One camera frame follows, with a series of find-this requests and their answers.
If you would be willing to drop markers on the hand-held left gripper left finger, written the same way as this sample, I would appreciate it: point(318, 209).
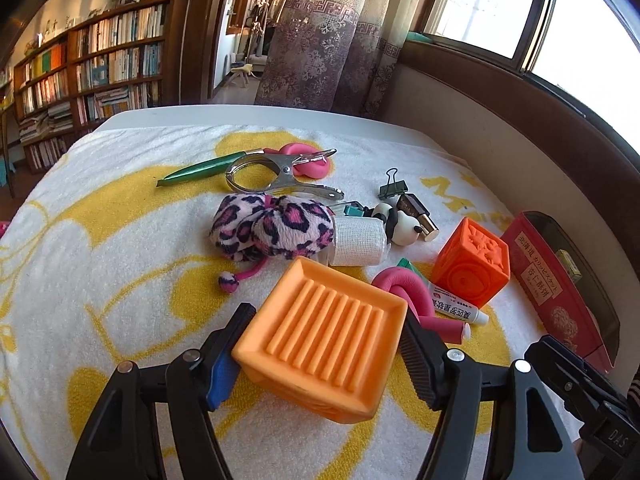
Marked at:
point(222, 375)

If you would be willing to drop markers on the small green packet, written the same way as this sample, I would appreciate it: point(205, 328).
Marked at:
point(407, 266)

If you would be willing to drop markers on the dark wooden wall trim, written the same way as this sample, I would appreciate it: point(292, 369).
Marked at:
point(525, 90)

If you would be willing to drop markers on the brown gold lipstick tube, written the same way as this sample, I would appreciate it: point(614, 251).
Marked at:
point(417, 210)

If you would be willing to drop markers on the leopard print plush bow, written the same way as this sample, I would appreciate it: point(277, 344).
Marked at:
point(270, 225)

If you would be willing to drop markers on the white yellow printed towel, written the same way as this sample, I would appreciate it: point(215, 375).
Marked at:
point(125, 260)

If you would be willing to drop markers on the dark green binder clip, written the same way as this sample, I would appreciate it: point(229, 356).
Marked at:
point(392, 189)

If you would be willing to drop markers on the small yellow box white label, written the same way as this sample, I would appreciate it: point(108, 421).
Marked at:
point(569, 264)

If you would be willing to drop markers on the pink coiled silicone band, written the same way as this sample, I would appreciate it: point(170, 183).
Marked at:
point(317, 170)

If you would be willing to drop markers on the small wooden stool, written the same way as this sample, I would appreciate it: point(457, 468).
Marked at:
point(242, 71)

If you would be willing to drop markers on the orange ribbed square block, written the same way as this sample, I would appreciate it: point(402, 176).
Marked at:
point(320, 330)

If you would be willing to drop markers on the brown framed window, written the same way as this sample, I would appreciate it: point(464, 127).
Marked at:
point(540, 10)

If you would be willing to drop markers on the large metal spring clamp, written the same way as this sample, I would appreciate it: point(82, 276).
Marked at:
point(280, 172)

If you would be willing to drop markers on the black orange lighter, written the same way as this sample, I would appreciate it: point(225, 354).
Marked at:
point(352, 208)

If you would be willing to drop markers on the green ballpoint pen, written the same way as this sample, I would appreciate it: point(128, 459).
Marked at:
point(200, 169)

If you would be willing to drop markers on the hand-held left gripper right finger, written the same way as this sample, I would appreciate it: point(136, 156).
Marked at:
point(420, 360)

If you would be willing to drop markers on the white gauze bandage roll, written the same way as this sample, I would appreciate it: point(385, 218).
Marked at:
point(357, 242)

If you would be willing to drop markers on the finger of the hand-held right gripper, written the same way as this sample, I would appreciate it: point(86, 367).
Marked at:
point(565, 365)

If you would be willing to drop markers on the pink foam hair curler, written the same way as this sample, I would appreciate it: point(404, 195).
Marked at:
point(400, 285)

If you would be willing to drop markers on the red tin container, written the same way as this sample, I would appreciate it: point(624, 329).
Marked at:
point(542, 280)

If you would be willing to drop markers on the brown wooden door frame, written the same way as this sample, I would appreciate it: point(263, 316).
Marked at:
point(210, 35)

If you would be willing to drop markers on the panda figurine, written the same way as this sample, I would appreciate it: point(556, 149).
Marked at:
point(402, 227)

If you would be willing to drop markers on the orange embossed cube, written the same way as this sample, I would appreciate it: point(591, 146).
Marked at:
point(470, 265)

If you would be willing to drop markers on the white table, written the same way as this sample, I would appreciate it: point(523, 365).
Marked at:
point(250, 115)

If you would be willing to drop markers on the coat rack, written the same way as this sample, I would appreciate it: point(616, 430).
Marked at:
point(260, 20)

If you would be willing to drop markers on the white ointment tube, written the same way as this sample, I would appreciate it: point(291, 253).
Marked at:
point(452, 305)

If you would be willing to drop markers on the rows of shelved books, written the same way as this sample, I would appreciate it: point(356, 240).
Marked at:
point(120, 65)

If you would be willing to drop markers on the brown wooden bookshelf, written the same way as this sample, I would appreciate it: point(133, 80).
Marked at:
point(172, 60)

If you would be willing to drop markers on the beige purple patterned curtain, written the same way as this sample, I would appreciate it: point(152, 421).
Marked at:
point(320, 50)

